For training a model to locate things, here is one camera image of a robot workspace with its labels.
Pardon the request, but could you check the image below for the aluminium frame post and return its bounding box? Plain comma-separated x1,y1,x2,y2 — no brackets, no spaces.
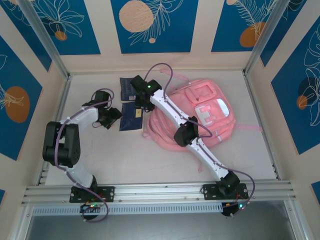
17,0,71,80
243,0,293,77

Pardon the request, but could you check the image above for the navy printed booklet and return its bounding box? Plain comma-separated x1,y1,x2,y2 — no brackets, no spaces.
119,77,138,102

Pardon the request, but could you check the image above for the navy notebook cream edge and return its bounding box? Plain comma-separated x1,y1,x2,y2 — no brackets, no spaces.
118,101,144,133

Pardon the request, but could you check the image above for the pink backpack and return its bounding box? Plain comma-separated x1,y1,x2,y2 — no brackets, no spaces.
141,69,263,174

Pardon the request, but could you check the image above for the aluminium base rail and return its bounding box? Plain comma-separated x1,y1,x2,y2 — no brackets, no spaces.
21,180,298,205

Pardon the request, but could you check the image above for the aluminium side rail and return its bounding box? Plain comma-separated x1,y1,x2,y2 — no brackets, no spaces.
13,73,73,240
242,69,308,240

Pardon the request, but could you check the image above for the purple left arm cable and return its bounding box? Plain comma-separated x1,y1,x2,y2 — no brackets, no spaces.
54,87,115,223

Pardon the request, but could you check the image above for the white slotted cable duct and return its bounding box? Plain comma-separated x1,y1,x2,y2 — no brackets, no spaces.
31,201,225,216

